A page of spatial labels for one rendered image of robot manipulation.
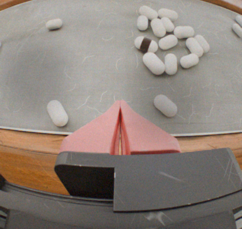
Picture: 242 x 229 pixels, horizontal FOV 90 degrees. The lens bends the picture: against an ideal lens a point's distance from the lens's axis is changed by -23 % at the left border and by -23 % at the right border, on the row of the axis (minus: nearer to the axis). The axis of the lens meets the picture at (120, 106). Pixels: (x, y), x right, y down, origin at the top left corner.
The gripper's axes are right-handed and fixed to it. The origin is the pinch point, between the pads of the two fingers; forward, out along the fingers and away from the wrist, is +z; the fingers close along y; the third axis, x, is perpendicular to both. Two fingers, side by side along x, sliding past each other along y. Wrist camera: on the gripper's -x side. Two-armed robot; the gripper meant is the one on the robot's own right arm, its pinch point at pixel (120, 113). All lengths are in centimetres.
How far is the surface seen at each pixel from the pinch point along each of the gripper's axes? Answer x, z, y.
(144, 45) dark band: -2.4, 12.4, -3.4
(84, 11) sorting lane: -7.6, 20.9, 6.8
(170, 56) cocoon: -1.4, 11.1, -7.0
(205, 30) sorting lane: -5.5, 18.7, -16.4
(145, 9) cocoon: -7.7, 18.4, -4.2
